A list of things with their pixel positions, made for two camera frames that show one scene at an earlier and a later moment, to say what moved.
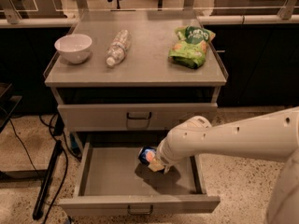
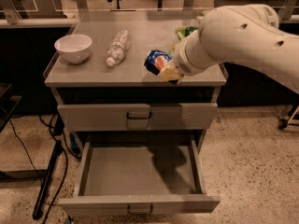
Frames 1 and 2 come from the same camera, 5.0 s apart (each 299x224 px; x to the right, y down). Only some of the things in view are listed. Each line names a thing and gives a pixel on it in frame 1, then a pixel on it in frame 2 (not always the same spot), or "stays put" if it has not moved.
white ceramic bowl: x=74 y=48 stays put
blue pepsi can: x=147 y=154 to x=156 y=60
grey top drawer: x=140 y=117 stays put
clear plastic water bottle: x=119 y=48 stays put
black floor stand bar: x=46 y=181 stays put
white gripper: x=163 y=157 to x=183 y=63
